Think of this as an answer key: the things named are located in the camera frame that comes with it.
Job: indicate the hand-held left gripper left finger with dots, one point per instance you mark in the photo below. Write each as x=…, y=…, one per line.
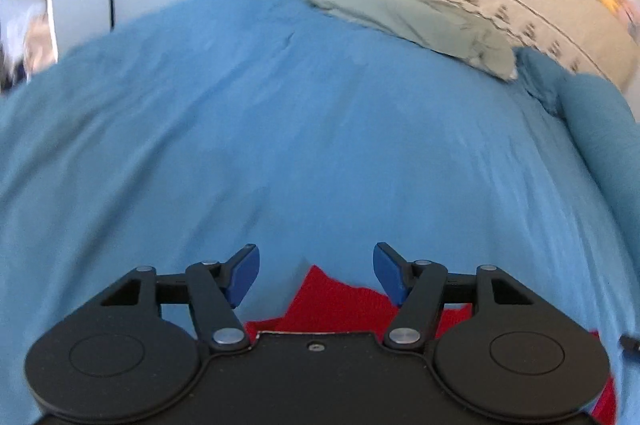
x=242, y=275

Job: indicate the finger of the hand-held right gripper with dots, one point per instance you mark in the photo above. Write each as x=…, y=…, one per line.
x=631, y=344

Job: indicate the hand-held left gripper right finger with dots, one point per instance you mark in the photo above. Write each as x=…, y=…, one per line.
x=390, y=272

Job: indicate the red long-sleeved sweater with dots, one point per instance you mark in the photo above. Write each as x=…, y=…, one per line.
x=340, y=305

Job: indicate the bed with blue sheet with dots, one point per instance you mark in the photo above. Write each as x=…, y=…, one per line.
x=250, y=130

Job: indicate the rolled blue duvet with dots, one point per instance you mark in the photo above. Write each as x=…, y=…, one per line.
x=595, y=120

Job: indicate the green pillow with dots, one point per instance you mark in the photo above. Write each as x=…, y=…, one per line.
x=415, y=20

